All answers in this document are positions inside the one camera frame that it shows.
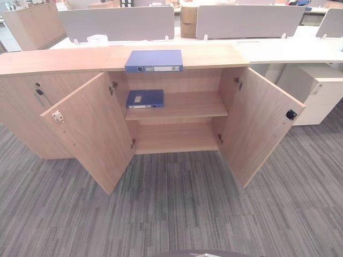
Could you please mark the wooden cabinet shelf board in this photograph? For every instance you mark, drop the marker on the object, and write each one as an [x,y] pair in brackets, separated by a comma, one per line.
[177,105]

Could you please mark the open wooden office cabinet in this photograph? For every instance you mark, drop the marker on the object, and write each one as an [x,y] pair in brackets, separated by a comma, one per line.
[177,88]

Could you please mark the blue lever arch folder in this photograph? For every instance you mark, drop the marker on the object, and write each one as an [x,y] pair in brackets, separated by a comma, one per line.
[154,59]

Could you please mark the wooden cabinet door with latch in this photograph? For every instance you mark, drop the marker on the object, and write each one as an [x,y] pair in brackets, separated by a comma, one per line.
[93,128]

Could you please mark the wooden cabinet door with lock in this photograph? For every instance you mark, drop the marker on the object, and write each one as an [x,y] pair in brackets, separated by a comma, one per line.
[257,125]

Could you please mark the white office desk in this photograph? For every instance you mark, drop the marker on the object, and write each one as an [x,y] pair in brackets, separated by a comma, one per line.
[281,48]

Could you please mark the black cabinet key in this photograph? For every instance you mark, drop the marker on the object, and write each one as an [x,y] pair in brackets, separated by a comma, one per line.
[39,92]

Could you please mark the closed wooden office cabinet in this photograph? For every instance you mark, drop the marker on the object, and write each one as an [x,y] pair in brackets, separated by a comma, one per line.
[34,88]

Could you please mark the tall wooden cabinet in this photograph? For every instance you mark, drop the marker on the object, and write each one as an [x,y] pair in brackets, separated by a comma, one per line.
[34,25]

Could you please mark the blue flat document box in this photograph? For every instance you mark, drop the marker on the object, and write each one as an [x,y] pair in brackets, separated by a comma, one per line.
[146,98]

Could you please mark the metal door hinge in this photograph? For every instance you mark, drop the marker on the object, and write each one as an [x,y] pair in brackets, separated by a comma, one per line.
[112,87]
[238,83]
[133,143]

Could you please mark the brown cardboard box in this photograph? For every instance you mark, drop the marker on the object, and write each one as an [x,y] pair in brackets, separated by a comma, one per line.
[188,21]

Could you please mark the white door latch plate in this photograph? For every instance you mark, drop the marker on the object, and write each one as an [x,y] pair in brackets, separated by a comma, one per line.
[57,116]

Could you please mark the white box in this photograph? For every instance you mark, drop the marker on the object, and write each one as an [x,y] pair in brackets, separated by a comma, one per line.
[97,38]

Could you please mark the wide grey desk partition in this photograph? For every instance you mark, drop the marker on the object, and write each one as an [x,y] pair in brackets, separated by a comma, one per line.
[118,23]
[249,21]

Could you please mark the black door lock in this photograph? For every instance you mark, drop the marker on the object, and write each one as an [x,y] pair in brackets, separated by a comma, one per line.
[290,114]

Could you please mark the narrow grey desk partition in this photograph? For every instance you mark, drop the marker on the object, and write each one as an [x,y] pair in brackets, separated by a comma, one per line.
[330,24]

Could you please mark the white drawer pedestal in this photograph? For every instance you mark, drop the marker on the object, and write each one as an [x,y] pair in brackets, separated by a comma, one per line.
[313,93]

